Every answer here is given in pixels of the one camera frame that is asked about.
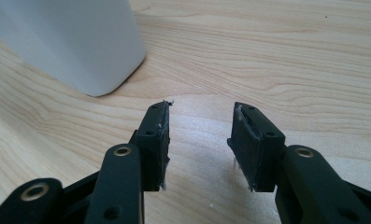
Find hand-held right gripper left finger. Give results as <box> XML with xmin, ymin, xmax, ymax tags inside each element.
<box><xmin>128</xmin><ymin>99</ymin><xmax>175</xmax><ymax>192</ymax></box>

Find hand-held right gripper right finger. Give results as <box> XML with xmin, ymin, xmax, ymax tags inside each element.
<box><xmin>226</xmin><ymin>101</ymin><xmax>287</xmax><ymax>193</ymax></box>

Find white plastic container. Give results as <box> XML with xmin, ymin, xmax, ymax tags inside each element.
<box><xmin>0</xmin><ymin>0</ymin><xmax>147</xmax><ymax>98</ymax></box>

